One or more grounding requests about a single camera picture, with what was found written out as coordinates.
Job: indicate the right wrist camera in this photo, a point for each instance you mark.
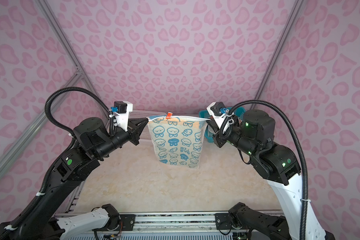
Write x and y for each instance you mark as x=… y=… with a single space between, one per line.
x=217 y=112

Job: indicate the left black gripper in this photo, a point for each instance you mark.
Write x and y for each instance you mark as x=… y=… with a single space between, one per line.
x=134 y=132

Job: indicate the left aluminium corner post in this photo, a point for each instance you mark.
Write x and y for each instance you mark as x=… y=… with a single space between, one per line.
x=75 y=57

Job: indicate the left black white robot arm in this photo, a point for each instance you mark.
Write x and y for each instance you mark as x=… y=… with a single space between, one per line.
x=73 y=166

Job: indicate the aluminium corner post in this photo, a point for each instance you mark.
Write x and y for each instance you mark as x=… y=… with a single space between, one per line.
x=75 y=57
x=275 y=29

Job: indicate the aluminium frame diagonal bar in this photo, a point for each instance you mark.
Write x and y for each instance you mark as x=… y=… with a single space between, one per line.
x=17 y=148

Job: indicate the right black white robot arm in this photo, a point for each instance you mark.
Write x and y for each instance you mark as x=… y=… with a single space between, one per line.
x=278 y=165

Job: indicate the right aluminium corner post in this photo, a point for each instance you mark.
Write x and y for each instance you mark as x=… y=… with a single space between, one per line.
x=275 y=29

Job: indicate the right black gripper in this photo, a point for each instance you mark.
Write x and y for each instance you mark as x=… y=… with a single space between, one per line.
x=218 y=140

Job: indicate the blue bunny pattern towel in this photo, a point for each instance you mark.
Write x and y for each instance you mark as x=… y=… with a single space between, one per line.
x=178 y=140

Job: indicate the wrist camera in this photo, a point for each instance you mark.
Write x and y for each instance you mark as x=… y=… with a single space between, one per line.
x=217 y=112
x=120 y=112

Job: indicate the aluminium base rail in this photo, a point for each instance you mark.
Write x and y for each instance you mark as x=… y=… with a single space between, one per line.
x=174 y=222

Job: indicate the white plastic basket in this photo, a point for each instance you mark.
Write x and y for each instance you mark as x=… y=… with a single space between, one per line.
x=137 y=114

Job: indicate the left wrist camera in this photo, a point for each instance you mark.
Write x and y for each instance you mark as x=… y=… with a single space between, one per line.
x=120 y=112

